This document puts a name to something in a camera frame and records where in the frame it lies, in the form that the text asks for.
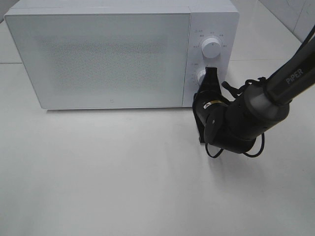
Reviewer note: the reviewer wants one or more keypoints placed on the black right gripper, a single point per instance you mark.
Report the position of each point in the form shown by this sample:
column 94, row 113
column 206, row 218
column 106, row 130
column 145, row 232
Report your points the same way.
column 208, row 98

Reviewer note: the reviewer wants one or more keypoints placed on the white timer knob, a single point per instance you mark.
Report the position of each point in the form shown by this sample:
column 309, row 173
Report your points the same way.
column 200, row 76

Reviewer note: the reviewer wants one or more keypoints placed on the white microwave door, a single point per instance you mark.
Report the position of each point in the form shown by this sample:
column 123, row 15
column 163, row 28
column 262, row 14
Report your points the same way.
column 103, row 61

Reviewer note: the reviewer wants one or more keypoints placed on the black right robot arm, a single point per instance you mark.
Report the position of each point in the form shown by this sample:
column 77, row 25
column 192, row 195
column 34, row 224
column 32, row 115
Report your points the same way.
column 235, row 119

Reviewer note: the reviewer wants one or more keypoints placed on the upper white power knob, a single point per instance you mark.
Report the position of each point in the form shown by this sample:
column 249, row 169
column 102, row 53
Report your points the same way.
column 211, row 47

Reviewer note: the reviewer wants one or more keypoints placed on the white microwave oven body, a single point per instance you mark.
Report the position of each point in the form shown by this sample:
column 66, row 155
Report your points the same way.
column 207, row 18

